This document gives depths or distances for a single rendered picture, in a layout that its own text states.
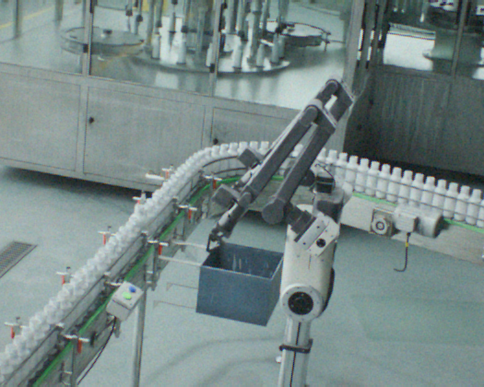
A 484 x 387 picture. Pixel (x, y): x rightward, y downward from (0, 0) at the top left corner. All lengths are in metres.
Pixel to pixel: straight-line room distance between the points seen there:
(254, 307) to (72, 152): 3.52
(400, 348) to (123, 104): 2.69
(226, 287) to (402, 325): 2.15
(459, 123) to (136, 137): 2.90
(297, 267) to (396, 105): 5.26
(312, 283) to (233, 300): 0.64
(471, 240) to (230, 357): 1.46
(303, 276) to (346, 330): 2.34
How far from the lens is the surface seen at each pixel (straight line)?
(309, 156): 3.66
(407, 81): 9.05
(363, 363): 5.95
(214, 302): 4.55
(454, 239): 5.32
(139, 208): 4.37
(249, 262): 4.77
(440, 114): 9.10
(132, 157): 7.63
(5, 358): 3.27
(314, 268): 3.94
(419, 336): 6.37
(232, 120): 7.35
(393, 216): 5.27
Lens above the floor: 2.75
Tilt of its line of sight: 19 degrees down
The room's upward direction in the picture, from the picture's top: 6 degrees clockwise
